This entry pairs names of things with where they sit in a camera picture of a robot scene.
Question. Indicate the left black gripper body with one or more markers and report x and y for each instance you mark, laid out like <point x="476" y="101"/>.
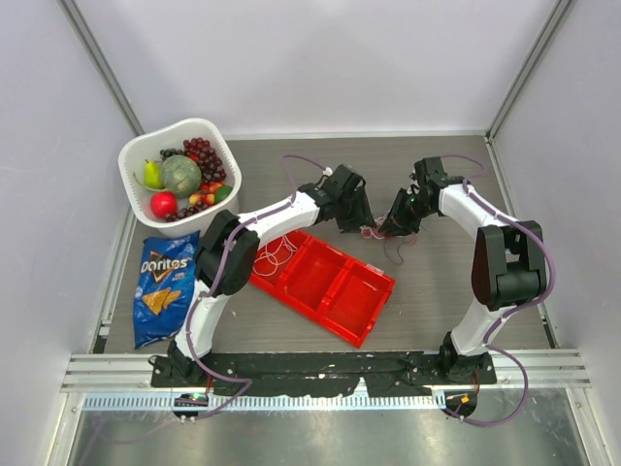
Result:
<point x="354" y="212"/>

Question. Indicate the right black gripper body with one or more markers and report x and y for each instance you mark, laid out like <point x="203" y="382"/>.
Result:
<point x="408" y="212"/>

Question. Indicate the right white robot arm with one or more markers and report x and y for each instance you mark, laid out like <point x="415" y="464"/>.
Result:
<point x="511" y="268"/>

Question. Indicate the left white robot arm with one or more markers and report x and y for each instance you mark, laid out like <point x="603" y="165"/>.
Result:
<point x="226" y="253"/>

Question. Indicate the red three-compartment tray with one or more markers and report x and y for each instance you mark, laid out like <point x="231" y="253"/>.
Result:
<point x="327" y="286"/>

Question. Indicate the green lime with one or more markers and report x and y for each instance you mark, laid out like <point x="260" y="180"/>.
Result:
<point x="222" y="193"/>

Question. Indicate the red grape bunch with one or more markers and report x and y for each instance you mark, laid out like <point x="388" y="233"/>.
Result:
<point x="204" y="155"/>

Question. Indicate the small cherries cluster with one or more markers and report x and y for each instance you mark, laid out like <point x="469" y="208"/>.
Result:
<point x="199" y="201"/>

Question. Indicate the green melon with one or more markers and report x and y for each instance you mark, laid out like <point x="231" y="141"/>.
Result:
<point x="180" y="175"/>

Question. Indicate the red apple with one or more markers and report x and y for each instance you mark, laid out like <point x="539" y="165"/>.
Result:
<point x="163" y="204"/>

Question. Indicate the dark purple grape bunch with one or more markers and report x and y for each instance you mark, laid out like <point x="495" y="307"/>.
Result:
<point x="167" y="153"/>

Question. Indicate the blue Doritos chip bag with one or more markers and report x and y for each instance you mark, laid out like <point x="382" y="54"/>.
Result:
<point x="165" y="288"/>

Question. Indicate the green pear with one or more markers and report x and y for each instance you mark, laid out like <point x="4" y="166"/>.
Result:
<point x="152" y="176"/>

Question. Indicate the white plastic basket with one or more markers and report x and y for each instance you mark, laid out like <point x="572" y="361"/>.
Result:
<point x="134" y="155"/>

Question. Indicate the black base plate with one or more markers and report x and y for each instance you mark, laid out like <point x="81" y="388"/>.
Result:
<point x="321" y="374"/>

